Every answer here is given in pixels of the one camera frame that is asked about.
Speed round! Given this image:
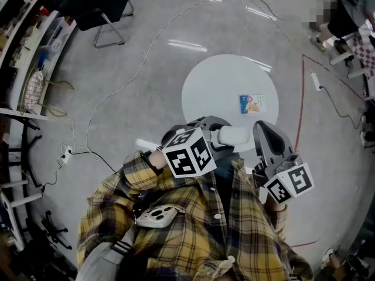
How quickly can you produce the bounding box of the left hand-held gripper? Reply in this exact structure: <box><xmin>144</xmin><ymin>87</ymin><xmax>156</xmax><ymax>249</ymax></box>
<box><xmin>160</xmin><ymin>115</ymin><xmax>236</xmax><ymax>179</ymax></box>

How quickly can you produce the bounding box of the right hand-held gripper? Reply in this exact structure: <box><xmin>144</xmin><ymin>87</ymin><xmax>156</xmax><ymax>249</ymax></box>
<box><xmin>252</xmin><ymin>120</ymin><xmax>315</xmax><ymax>205</ymax></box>

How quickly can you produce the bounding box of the person's right forearm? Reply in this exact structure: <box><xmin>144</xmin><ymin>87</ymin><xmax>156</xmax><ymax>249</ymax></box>
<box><xmin>257</xmin><ymin>186</ymin><xmax>291</xmax><ymax>240</ymax></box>

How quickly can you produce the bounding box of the person's left forearm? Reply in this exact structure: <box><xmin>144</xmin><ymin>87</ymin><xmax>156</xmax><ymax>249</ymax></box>
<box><xmin>84</xmin><ymin>149</ymin><xmax>170</xmax><ymax>216</ymax></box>

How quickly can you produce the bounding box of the person's jeans leg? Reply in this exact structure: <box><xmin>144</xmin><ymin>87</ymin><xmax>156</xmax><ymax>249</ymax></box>
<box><xmin>214</xmin><ymin>152</ymin><xmax>246</xmax><ymax>181</ymax></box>

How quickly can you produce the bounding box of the blue and white snack packet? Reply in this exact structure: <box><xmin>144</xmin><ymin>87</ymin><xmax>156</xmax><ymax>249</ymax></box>
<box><xmin>238</xmin><ymin>94</ymin><xmax>268</xmax><ymax>115</ymax></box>

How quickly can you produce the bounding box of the black undershirt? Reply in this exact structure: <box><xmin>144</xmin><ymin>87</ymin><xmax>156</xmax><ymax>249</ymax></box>
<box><xmin>216</xmin><ymin>176</ymin><xmax>234</xmax><ymax>227</ymax></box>

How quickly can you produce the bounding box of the black wristwatch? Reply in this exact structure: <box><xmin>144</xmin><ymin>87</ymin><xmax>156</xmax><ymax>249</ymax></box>
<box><xmin>139</xmin><ymin>149</ymin><xmax>164</xmax><ymax>176</ymax></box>

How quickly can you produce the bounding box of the white power strip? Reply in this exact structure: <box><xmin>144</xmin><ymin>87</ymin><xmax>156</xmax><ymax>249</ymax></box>
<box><xmin>60</xmin><ymin>145</ymin><xmax>74</xmax><ymax>166</ymax></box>
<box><xmin>309</xmin><ymin>72</ymin><xmax>323</xmax><ymax>92</ymax></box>

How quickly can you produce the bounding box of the yellow plaid shirt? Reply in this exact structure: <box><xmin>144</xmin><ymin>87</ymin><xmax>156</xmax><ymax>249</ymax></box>
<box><xmin>76</xmin><ymin>150</ymin><xmax>315</xmax><ymax>281</ymax></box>

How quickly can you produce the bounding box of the dark red floor tape line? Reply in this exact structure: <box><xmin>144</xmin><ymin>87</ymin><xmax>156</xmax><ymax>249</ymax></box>
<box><xmin>302</xmin><ymin>54</ymin><xmax>366</xmax><ymax>101</ymax></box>

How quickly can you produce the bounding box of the white smartphone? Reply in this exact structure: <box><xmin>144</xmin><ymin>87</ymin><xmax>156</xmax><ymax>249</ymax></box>
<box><xmin>135</xmin><ymin>204</ymin><xmax>179</xmax><ymax>229</ymax></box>

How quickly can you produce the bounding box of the short red floor tape line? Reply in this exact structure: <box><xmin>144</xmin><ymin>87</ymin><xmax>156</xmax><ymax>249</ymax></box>
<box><xmin>289</xmin><ymin>238</ymin><xmax>322</xmax><ymax>249</ymax></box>

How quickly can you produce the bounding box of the black and green floor bag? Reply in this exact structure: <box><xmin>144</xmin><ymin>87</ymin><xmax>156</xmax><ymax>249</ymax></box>
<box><xmin>333</xmin><ymin>37</ymin><xmax>353</xmax><ymax>56</ymax></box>

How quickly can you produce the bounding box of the black cantilever chair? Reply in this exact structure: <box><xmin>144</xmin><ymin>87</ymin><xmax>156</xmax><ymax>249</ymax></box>
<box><xmin>56</xmin><ymin>0</ymin><xmax>135</xmax><ymax>49</ymax></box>

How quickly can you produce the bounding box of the black swivel chair base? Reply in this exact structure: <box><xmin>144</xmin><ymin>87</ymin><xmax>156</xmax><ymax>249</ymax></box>
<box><xmin>40</xmin><ymin>210</ymin><xmax>73</xmax><ymax>251</ymax></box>

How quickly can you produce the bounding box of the clear plastic storage bin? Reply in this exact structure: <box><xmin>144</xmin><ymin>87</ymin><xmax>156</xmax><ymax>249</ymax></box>
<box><xmin>43</xmin><ymin>15</ymin><xmax>74</xmax><ymax>56</ymax></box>

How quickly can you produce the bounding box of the pink checkered mesh bundle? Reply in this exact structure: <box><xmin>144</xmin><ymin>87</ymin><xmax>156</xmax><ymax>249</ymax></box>
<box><xmin>23</xmin><ymin>70</ymin><xmax>45</xmax><ymax>111</ymax></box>

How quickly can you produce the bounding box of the white shelf unit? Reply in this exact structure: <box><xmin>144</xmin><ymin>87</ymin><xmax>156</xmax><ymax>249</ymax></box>
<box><xmin>0</xmin><ymin>0</ymin><xmax>79</xmax><ymax>122</ymax></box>

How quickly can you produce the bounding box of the white tube table leg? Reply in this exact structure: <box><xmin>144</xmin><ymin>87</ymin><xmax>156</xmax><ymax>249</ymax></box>
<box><xmin>0</xmin><ymin>179</ymin><xmax>29</xmax><ymax>190</ymax></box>
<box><xmin>8</xmin><ymin>192</ymin><xmax>44</xmax><ymax>208</ymax></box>

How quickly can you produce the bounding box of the black power cable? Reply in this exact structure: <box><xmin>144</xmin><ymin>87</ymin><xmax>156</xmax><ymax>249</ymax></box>
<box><xmin>70</xmin><ymin>149</ymin><xmax>118</xmax><ymax>174</ymax></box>
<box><xmin>318</xmin><ymin>85</ymin><xmax>363</xmax><ymax>131</ymax></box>
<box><xmin>40</xmin><ymin>156</ymin><xmax>67</xmax><ymax>193</ymax></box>

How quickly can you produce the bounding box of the long black floor cable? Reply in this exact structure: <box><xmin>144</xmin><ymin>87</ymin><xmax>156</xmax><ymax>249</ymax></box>
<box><xmin>238</xmin><ymin>0</ymin><xmax>291</xmax><ymax>43</ymax></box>

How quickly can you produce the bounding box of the long white floor cable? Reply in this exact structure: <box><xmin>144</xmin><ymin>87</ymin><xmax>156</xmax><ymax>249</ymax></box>
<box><xmin>66</xmin><ymin>0</ymin><xmax>235</xmax><ymax>162</ymax></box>

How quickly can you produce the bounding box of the yellow-green hose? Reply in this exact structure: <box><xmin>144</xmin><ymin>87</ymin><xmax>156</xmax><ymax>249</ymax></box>
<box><xmin>16</xmin><ymin>62</ymin><xmax>76</xmax><ymax>118</ymax></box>

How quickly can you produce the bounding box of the grey backpack strap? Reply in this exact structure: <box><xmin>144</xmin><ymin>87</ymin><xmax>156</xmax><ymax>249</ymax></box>
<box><xmin>74</xmin><ymin>223</ymin><xmax>136</xmax><ymax>281</ymax></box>

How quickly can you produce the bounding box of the black metal table frame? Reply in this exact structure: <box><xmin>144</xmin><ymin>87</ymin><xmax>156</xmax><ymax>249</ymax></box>
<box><xmin>5</xmin><ymin>118</ymin><xmax>44</xmax><ymax>189</ymax></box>

